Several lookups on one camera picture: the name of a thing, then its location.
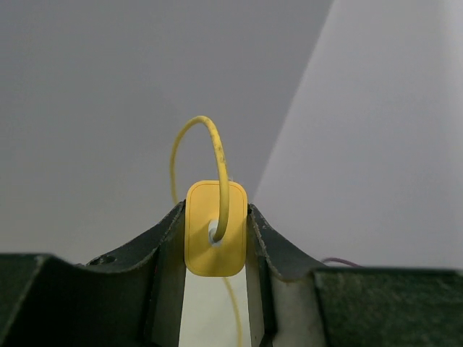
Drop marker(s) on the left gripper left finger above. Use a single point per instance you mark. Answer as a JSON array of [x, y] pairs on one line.
[[130, 296]]

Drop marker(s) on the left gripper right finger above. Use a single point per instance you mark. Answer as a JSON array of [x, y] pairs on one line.
[[295, 300]]

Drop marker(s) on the yellow charger plug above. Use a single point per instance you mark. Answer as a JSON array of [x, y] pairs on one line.
[[202, 256]]

